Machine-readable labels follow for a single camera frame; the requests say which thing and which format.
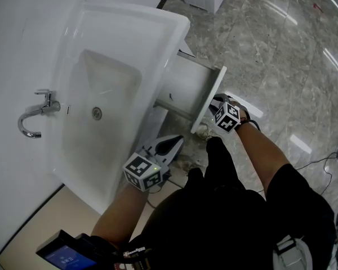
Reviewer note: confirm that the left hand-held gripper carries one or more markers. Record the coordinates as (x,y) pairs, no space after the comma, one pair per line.
(142,170)

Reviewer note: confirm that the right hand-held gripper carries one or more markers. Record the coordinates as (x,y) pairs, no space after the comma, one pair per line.
(228,118)

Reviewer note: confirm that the white drawer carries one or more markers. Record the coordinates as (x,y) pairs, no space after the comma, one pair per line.
(186,89)

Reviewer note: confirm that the person's right forearm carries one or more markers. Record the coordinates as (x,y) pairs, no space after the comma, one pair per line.
(259,156)

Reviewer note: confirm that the person's left forearm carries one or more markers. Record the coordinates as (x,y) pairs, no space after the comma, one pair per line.
(121,215)

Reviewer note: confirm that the metal sink drain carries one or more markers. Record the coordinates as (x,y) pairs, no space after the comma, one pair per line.
(97,113)

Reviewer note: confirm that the white ceramic sink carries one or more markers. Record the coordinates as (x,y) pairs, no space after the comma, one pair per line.
(115,52)

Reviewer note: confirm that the person's right hand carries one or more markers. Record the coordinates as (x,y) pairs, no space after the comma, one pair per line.
(244,114)

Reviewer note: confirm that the white vanity cabinet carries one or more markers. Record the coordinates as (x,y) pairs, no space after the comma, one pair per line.
(157,122)

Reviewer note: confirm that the person's black clothing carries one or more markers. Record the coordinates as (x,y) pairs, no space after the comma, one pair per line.
(222,212)

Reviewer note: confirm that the chrome faucet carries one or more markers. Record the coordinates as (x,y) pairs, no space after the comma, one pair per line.
(42,110)

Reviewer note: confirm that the small red object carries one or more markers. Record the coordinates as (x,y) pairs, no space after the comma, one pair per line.
(317,7)

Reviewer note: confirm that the black device with blue screen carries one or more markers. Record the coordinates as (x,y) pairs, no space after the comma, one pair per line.
(64,256)

